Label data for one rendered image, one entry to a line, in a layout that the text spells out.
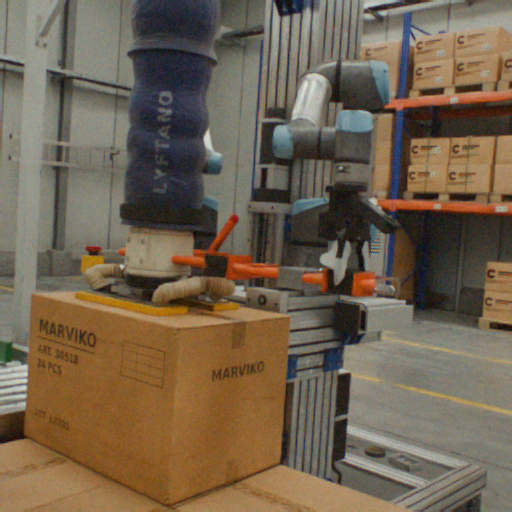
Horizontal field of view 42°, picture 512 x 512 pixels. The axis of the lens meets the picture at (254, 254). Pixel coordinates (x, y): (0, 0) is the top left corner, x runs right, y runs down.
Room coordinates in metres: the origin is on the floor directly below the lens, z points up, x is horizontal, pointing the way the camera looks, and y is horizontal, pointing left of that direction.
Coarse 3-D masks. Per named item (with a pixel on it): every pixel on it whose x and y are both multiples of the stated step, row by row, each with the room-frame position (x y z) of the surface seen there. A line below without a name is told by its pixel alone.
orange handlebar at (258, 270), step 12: (120, 252) 1.84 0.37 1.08; (204, 252) 1.96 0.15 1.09; (192, 264) 1.66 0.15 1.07; (240, 264) 1.56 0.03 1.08; (252, 264) 1.53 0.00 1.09; (264, 264) 1.53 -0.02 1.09; (276, 264) 1.56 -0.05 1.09; (252, 276) 1.52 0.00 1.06; (264, 276) 1.51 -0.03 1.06; (276, 276) 1.48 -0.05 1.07; (312, 276) 1.42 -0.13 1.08; (360, 288) 1.34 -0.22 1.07; (372, 288) 1.35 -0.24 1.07
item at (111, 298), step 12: (108, 288) 1.74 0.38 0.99; (96, 300) 1.71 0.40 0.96; (108, 300) 1.68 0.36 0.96; (120, 300) 1.66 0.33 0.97; (132, 300) 1.64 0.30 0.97; (144, 300) 1.65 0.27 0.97; (144, 312) 1.59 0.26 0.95; (156, 312) 1.56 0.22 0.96; (168, 312) 1.58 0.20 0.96; (180, 312) 1.61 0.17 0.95
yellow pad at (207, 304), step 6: (204, 294) 1.80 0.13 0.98; (174, 300) 1.80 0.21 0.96; (180, 300) 1.78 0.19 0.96; (186, 300) 1.77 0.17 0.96; (192, 300) 1.76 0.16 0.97; (198, 300) 1.76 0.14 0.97; (204, 300) 1.75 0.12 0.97; (210, 300) 1.75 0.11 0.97; (222, 300) 1.77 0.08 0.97; (228, 300) 1.78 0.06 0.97; (192, 306) 1.75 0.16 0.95; (198, 306) 1.74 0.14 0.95; (204, 306) 1.72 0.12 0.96; (210, 306) 1.71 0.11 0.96; (216, 306) 1.71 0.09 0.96; (222, 306) 1.73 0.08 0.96; (228, 306) 1.75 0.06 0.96; (234, 306) 1.76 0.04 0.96
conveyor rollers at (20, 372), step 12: (0, 372) 2.53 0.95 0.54; (12, 372) 2.56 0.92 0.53; (24, 372) 2.52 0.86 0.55; (0, 384) 2.34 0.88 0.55; (12, 384) 2.37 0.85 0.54; (24, 384) 2.41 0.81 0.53; (0, 396) 2.23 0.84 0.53; (12, 396) 2.19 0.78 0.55; (24, 396) 2.21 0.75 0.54; (0, 408) 2.05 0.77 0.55; (12, 408) 2.08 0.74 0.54
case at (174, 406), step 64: (64, 320) 1.71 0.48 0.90; (128, 320) 1.54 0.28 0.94; (192, 320) 1.54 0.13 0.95; (256, 320) 1.63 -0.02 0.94; (64, 384) 1.70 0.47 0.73; (128, 384) 1.53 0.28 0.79; (192, 384) 1.47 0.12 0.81; (256, 384) 1.64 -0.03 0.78; (64, 448) 1.69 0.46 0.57; (128, 448) 1.53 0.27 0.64; (192, 448) 1.48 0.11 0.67; (256, 448) 1.65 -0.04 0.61
